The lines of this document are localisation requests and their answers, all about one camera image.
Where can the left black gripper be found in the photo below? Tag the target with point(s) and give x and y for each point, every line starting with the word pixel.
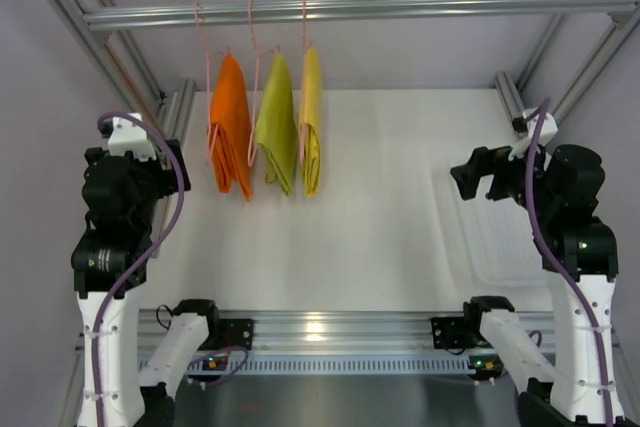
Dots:
pixel 172 173

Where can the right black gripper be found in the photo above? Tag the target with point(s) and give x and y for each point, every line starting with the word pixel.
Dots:
pixel 498 179

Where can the olive green trousers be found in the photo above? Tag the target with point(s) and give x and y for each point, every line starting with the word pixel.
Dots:
pixel 276 132

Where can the yellow trousers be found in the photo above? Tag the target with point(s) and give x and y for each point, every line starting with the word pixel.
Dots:
pixel 310 121

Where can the pink hanger of green trousers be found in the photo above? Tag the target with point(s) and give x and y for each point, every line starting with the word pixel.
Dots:
pixel 251 153

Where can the pink hanger of yellow trousers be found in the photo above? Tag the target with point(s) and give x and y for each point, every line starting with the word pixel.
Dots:
pixel 303 37

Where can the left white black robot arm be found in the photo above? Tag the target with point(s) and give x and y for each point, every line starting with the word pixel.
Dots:
pixel 121 193

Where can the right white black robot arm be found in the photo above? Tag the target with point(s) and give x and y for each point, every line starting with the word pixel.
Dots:
pixel 580 267

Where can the pink hanger with orange trousers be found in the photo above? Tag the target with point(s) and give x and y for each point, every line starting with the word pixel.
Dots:
pixel 208 72

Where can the orange trousers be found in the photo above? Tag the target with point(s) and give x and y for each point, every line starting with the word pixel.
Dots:
pixel 230 129

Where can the white plastic basket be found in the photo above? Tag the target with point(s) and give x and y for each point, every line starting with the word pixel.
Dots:
pixel 500 241

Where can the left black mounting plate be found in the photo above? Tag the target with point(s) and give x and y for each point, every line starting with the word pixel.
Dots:
pixel 234 332

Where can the black mounting plate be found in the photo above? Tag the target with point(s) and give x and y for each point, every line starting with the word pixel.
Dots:
pixel 455 335
pixel 234 332

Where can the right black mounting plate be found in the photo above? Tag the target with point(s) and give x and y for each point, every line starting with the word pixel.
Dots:
pixel 455 335

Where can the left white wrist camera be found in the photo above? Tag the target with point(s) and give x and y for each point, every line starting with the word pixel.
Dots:
pixel 126 137

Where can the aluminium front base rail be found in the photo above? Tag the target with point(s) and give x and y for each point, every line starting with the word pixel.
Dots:
pixel 296 333

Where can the right aluminium frame struts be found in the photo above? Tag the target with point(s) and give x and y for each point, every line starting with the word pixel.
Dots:
pixel 569 58

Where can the aluminium frame struts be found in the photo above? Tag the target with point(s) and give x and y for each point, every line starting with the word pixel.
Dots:
pixel 120 61
pixel 569 58

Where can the grey slotted cable duct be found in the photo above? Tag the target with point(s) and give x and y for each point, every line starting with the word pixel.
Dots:
pixel 378 364

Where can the aluminium hanging rail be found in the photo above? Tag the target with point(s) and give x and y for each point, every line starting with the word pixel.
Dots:
pixel 108 19

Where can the left aluminium frame struts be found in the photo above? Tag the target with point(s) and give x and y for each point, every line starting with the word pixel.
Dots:
pixel 120 61

